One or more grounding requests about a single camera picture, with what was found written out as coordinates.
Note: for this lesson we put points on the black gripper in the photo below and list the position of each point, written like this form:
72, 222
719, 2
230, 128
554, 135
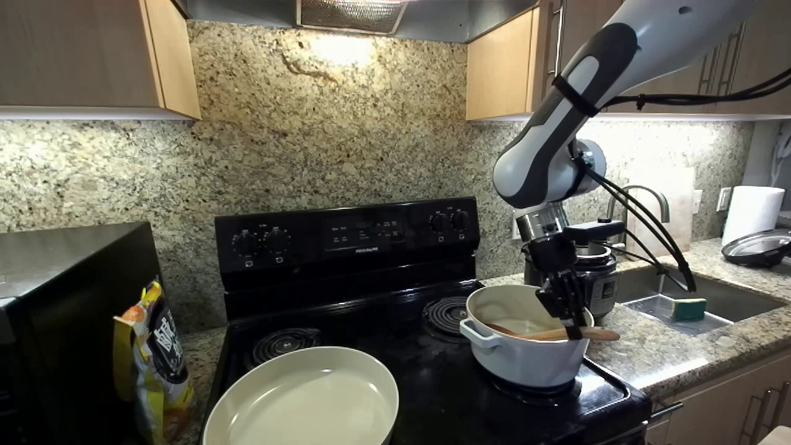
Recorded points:
559, 274

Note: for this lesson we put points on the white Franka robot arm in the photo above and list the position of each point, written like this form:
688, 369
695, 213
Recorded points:
559, 125

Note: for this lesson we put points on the silver pressure cooker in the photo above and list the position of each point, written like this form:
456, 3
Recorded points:
603, 276

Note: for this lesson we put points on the grey sink tray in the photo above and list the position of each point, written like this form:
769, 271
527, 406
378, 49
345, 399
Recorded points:
651, 307

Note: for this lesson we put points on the green yellow sponge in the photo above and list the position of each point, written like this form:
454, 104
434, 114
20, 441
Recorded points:
688, 310

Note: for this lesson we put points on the pale cutting board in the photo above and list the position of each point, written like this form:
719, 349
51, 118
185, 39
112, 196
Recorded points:
680, 226

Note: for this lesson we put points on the curved steel faucet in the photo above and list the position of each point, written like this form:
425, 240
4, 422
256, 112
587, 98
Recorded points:
660, 200

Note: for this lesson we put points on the wooden base cabinet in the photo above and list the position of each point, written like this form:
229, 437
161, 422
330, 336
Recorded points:
718, 405

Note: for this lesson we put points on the steel kitchen sink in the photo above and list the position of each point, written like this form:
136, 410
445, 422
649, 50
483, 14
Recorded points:
742, 297

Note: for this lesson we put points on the black pressure cooker lid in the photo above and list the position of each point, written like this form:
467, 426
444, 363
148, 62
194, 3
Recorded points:
758, 248

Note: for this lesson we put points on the white paper towel roll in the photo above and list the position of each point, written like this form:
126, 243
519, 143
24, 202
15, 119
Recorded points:
751, 213

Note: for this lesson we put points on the black electric stove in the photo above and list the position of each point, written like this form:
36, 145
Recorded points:
347, 238

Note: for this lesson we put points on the yellow black snack bag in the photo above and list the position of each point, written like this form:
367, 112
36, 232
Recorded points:
156, 373

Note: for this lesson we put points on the steel range hood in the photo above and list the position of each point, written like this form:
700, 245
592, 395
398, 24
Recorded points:
248, 8

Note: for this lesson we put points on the black microwave oven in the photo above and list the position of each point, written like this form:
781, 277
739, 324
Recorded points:
64, 331

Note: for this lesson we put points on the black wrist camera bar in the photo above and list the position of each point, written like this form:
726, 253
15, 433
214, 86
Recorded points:
597, 232

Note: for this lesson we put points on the white wall outlet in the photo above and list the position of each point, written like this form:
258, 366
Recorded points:
723, 200

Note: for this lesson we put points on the wooden wall cabinet above microwave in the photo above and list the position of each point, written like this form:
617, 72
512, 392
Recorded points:
82, 50

